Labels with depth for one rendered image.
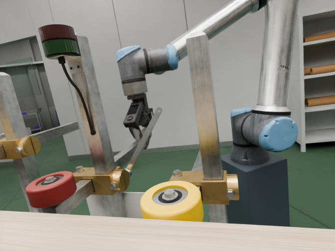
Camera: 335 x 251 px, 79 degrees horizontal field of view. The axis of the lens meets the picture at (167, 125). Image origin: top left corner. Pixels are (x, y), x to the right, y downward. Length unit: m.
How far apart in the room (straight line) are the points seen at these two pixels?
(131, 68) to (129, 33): 2.56
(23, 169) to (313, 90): 3.20
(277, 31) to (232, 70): 2.15
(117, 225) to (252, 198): 0.90
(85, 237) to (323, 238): 0.23
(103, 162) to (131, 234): 0.27
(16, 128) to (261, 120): 0.83
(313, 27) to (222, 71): 1.19
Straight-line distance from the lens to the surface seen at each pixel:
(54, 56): 0.44
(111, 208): 0.54
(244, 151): 1.09
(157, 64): 0.75
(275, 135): 0.89
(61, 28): 0.44
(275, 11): 0.96
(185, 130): 3.15
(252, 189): 1.08
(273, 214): 1.24
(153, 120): 0.50
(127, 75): 0.74
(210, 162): 0.40
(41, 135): 0.75
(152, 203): 0.27
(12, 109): 0.65
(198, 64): 0.37
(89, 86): 0.47
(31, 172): 0.67
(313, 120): 3.40
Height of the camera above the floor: 1.05
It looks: 11 degrees down
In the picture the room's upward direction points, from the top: 9 degrees counter-clockwise
